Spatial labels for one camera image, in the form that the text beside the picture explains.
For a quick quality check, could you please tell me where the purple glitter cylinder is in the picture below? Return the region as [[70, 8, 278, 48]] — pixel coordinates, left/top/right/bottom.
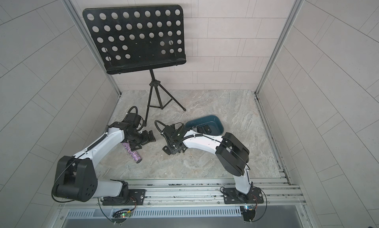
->
[[122, 143, 142, 163]]

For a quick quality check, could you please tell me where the green circuit board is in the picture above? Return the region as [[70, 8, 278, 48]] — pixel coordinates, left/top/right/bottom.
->
[[240, 205, 256, 222], [112, 209, 134, 224]]

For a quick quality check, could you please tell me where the right green circuit board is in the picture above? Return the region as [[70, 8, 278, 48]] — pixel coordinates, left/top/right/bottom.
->
[[240, 205, 256, 222]]

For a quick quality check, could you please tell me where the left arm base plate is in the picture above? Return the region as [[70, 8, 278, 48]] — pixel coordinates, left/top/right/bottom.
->
[[101, 189, 146, 206]]

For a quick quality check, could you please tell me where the black perforated music stand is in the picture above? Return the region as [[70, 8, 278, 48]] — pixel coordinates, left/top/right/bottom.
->
[[83, 5, 186, 109]]

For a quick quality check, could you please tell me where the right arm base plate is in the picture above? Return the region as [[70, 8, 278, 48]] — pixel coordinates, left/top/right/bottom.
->
[[220, 187, 265, 204]]

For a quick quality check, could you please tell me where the black key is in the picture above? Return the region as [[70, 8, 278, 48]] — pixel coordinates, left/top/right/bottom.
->
[[204, 125, 212, 135]]

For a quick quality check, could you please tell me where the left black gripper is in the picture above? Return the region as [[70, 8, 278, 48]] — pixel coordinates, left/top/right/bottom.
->
[[127, 129, 159, 151]]

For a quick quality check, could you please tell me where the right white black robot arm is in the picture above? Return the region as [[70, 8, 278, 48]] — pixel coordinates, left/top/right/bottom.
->
[[155, 120, 251, 194]]

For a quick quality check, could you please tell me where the left green circuit board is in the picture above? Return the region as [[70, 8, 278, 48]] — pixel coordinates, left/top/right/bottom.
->
[[112, 209, 134, 224]]

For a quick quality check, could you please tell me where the teal plastic storage box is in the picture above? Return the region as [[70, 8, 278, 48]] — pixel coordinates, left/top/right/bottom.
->
[[185, 115, 224, 136]]

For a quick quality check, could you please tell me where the aluminium mounting rail frame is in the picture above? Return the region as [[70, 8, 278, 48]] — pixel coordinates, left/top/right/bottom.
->
[[49, 173, 316, 228]]

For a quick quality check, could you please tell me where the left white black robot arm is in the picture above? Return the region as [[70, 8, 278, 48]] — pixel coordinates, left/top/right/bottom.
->
[[51, 106, 156, 206]]

